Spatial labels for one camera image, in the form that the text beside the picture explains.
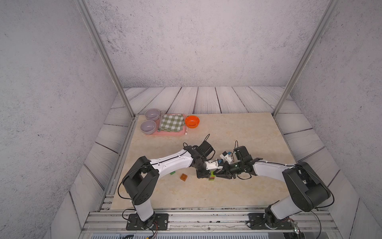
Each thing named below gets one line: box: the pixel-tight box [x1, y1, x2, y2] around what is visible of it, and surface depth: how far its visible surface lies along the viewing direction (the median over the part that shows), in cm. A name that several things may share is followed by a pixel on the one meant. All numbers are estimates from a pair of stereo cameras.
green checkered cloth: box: [160, 114, 185, 133], surface depth 117 cm
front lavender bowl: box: [140, 119, 157, 135], surface depth 110 cm
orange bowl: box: [185, 115, 200, 129], surface depth 114 cm
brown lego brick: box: [180, 173, 188, 182], surface depth 89 cm
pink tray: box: [149, 113, 187, 136], surface depth 113 cm
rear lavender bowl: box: [144, 108, 161, 122], surface depth 117 cm
